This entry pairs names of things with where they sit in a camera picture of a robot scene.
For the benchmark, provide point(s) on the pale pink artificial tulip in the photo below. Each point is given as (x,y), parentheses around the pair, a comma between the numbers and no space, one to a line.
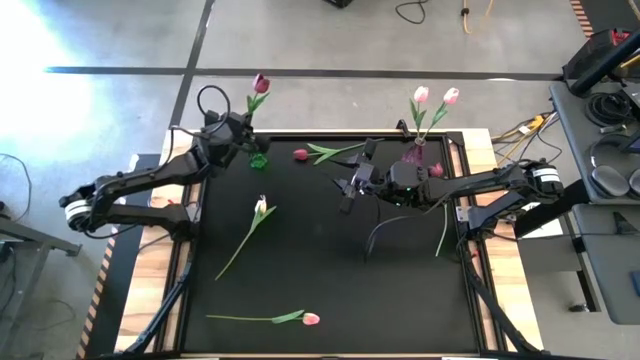
(260,205)

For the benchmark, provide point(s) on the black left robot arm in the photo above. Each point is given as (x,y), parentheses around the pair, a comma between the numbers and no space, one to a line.
(150,175)

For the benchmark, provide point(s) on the white sheet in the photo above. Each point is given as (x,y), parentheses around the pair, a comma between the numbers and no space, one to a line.
(547,230)

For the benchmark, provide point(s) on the red black toolbox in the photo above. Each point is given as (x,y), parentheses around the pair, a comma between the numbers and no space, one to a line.
(595,50)

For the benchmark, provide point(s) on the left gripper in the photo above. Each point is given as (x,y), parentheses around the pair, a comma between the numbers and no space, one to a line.
(222,147)

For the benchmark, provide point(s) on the black headphones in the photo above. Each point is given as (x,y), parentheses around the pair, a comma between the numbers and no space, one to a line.
(610,181)

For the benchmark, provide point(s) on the grey metal bracket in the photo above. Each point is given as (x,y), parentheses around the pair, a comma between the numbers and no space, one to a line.
(462,214)

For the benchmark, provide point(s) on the pink glass vase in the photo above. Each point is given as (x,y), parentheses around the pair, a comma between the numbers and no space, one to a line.
(414,156)

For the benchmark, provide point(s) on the small black camera mount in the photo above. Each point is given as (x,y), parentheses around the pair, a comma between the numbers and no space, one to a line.
(402,127)

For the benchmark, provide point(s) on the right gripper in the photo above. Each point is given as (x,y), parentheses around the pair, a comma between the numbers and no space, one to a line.
(405,182)

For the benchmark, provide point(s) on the thick black pole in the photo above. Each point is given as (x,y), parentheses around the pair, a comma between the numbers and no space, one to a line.
(550,210)
(600,65)

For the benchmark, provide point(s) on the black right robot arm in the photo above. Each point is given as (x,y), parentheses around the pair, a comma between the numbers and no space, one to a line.
(475,184)

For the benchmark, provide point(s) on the green glass vase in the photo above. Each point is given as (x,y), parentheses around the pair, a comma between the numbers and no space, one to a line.
(258,161)

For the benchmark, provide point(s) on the grey office desk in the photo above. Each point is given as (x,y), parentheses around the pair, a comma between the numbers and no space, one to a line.
(610,260)
(570,150)

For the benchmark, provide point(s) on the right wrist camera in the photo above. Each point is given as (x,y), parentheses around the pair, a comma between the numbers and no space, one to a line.
(365,173)

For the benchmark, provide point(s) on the black triangular stand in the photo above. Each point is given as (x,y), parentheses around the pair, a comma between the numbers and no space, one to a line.
(622,227)

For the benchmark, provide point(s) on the yellow power plug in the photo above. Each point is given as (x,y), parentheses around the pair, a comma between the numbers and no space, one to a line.
(535,122)

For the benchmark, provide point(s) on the dark red artificial tulip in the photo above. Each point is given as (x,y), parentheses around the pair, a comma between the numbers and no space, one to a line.
(436,170)
(261,83)

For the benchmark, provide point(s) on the dark blue flat case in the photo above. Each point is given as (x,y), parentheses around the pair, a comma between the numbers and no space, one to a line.
(636,284)

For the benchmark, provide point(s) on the grey metal table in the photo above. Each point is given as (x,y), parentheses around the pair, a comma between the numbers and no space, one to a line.
(40,239)

